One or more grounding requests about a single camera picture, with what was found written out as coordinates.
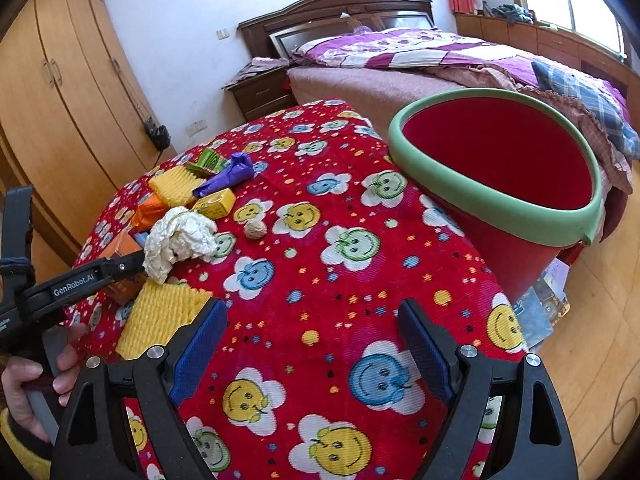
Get white paper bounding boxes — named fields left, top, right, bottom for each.
left=143, top=207, right=219, bottom=285

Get patterned cloth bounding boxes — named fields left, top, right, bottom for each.
left=222, top=57, right=291, bottom=91

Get dark wooden headboard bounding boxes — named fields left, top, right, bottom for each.
left=237, top=0, right=436, bottom=66

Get purple wrapper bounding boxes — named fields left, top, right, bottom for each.
left=191, top=152, right=253, bottom=199

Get blue plaid pillow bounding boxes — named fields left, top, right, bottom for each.
left=531, top=60, right=640, bottom=158

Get bed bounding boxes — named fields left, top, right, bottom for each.
left=287, top=25, right=640, bottom=241

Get purple patterned quilt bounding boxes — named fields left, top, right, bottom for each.
left=292, top=27, right=640, bottom=126

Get red bucket with green rim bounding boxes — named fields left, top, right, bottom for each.
left=387, top=88, right=604, bottom=306

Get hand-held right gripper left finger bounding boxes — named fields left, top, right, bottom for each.
left=50, top=297, right=228, bottom=480

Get orange box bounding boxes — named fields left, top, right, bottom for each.
left=102, top=230, right=146, bottom=306

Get black bag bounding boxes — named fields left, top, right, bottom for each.
left=145, top=117, right=172, bottom=151

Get dark wooden nightstand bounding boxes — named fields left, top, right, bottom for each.
left=223, top=65, right=293, bottom=122

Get yellow foam net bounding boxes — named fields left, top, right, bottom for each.
left=115, top=282, right=213, bottom=361
left=149, top=167, right=198, bottom=208

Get red smiley printed tablecloth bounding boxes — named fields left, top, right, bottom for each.
left=62, top=100, right=531, bottom=480

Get wooden wardrobe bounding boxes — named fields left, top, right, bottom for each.
left=0, top=0, right=176, bottom=266

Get small yellow box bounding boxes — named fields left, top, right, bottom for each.
left=191, top=187, right=237, bottom=220

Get orange wrapper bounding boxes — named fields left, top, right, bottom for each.
left=131, top=192, right=173, bottom=231

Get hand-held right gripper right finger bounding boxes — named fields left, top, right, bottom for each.
left=397, top=299, right=580, bottom=480

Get teal clothes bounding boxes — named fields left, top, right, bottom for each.
left=482, top=2, right=536, bottom=26

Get green carton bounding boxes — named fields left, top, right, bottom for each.
left=185, top=149, right=232, bottom=178

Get wooden window cabinet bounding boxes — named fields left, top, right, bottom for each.
left=455, top=12, right=640, bottom=96

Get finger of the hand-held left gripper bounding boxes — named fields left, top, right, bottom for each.
left=95, top=251, right=147, bottom=286

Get person's left forearm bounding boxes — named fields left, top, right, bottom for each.
left=0, top=407, right=53, bottom=480

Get magazine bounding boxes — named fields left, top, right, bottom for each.
left=515, top=260, right=571, bottom=351

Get person's left hand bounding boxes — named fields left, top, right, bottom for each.
left=1, top=324, right=90, bottom=442

